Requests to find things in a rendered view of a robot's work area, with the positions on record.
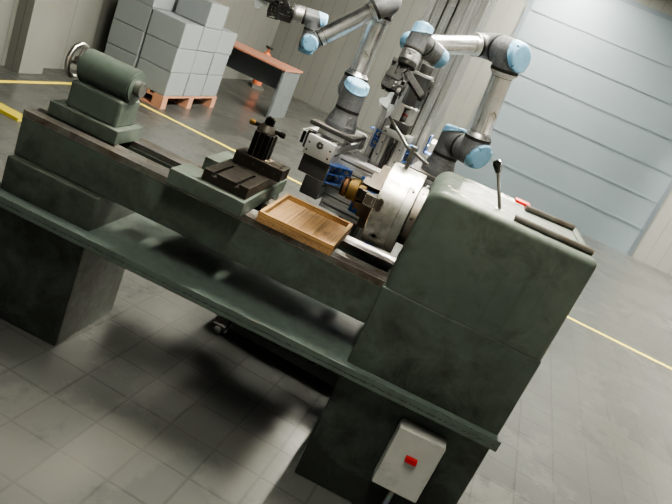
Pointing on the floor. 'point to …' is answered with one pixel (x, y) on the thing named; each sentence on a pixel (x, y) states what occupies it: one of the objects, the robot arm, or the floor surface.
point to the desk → (279, 77)
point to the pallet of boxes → (173, 47)
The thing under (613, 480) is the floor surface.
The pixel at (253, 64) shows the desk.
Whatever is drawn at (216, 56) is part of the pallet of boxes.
